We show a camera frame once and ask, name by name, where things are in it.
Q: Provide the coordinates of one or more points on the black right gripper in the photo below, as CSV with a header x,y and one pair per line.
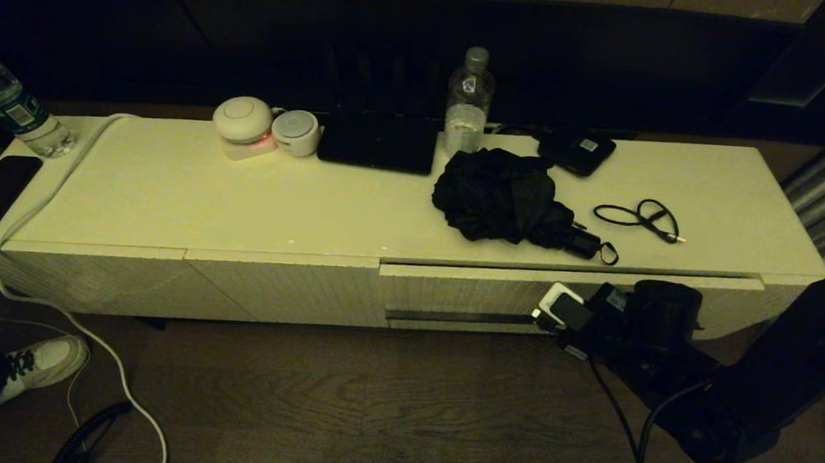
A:
x,y
638,327

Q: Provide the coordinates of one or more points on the white drawer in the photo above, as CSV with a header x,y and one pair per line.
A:
x,y
466,293

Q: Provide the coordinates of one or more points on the black folding umbrella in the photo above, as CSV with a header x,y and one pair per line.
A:
x,y
502,194

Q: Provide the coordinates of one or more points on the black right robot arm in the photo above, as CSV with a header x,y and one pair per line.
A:
x,y
772,387

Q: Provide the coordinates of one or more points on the white low cabinet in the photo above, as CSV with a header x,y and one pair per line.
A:
x,y
240,205

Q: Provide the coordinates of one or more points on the small black router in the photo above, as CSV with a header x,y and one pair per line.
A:
x,y
585,156

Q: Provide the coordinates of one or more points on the clear water bottle grey cap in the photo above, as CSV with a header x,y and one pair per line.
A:
x,y
469,97

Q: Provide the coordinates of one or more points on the black flat set-top box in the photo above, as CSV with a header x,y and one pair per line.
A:
x,y
375,145

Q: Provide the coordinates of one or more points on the small white round speaker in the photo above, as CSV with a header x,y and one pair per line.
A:
x,y
294,132

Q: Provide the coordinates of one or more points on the large white round lamp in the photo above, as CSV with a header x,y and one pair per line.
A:
x,y
242,119

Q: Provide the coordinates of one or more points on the white sneaker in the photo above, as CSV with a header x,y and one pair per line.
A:
x,y
40,365

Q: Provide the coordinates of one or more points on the water bottle green label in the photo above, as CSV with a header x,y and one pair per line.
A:
x,y
7,105

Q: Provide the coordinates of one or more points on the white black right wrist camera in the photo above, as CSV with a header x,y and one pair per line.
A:
x,y
561,307

